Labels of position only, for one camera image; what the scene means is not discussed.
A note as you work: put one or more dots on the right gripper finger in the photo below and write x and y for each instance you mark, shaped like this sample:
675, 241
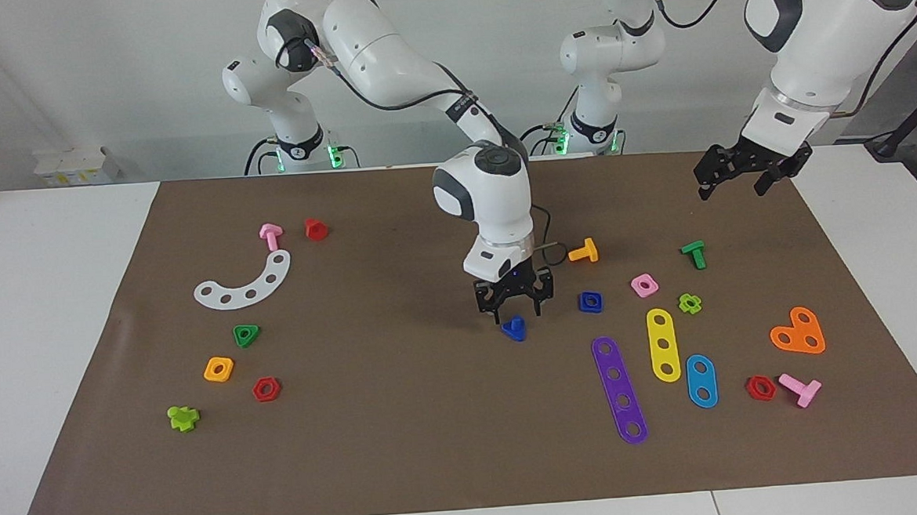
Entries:
539, 306
495, 314

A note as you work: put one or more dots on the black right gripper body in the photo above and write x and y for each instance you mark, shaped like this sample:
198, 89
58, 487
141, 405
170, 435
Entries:
515, 286

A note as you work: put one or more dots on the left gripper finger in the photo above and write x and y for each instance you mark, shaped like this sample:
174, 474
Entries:
765, 182
706, 184

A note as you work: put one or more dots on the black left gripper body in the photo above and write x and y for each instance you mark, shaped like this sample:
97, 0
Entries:
759, 159

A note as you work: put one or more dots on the blue triangle-head bolt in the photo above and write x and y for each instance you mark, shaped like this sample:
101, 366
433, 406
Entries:
514, 331

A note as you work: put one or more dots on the blue square nut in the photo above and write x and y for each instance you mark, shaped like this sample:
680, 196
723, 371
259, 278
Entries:
590, 302

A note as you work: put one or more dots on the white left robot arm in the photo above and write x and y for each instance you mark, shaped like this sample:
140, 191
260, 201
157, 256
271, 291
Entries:
831, 26

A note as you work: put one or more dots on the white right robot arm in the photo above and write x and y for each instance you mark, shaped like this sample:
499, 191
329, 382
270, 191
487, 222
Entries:
369, 50

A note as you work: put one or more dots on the dark green plastic bolt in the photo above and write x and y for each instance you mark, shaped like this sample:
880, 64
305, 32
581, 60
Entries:
694, 253

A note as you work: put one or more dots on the orange plastic bolt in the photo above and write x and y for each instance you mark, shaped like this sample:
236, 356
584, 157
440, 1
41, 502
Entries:
584, 252

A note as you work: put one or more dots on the pink square nut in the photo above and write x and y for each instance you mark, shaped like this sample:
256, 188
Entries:
644, 285

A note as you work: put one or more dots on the purple four-hole plate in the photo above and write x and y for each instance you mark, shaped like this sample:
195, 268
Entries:
618, 387

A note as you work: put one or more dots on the brown table mat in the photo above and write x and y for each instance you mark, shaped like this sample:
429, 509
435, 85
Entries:
435, 416

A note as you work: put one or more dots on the lime green cross nut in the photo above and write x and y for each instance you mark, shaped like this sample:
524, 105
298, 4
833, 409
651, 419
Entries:
690, 303

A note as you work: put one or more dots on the yellow three-hole plate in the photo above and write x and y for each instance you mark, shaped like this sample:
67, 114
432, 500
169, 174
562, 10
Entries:
661, 333

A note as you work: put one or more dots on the orange heart-shaped plate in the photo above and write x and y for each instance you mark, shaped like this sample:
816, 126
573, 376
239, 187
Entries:
798, 332

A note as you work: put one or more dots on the black stand pole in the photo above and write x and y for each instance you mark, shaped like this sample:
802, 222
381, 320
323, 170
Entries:
910, 120

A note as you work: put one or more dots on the blue two-hole plate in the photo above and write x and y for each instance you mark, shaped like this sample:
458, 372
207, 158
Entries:
701, 380

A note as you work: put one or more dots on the red plastic bolt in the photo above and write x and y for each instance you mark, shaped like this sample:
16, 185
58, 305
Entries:
315, 230

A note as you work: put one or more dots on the red hexagon nut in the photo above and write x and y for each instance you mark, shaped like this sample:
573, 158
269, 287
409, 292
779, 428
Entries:
760, 388
266, 389

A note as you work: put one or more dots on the pink plastic bolt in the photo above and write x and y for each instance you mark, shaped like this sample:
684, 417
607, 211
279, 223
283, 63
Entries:
800, 389
270, 236

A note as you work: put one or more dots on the green triangle nut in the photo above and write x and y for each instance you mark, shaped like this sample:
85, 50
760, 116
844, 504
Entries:
246, 335

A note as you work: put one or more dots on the white curved five-hole plate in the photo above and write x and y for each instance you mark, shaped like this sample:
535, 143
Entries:
238, 297

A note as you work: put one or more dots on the orange square nut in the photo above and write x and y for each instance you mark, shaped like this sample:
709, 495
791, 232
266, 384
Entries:
219, 369

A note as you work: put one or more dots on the lime green cross bolt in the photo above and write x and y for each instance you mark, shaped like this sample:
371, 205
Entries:
183, 418

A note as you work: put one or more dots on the white box with yellow labels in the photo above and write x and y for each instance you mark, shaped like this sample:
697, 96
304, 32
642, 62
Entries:
77, 167

